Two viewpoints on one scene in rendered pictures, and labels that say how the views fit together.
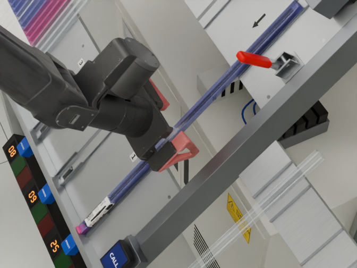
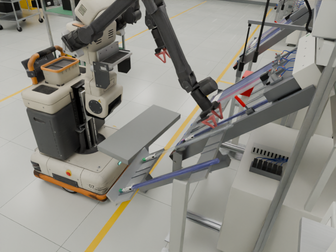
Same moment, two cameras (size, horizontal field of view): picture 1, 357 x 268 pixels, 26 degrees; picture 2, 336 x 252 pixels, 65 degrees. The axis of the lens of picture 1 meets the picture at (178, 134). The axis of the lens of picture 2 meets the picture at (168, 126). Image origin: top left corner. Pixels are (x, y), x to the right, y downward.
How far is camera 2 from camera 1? 0.72 m
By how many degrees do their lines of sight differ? 40
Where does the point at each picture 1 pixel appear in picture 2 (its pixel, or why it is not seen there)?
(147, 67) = (211, 85)
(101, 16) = not seen: hidden behind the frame
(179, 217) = (201, 143)
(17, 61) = (179, 59)
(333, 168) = (270, 189)
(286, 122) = (242, 130)
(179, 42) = (260, 137)
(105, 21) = not seen: hidden behind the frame
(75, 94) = (189, 79)
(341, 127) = not seen: hidden behind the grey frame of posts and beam
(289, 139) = (263, 171)
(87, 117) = (189, 89)
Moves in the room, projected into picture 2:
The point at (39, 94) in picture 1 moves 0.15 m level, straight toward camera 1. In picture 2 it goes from (181, 72) to (160, 83)
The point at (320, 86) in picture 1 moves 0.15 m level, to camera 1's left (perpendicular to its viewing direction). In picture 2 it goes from (256, 122) to (228, 107)
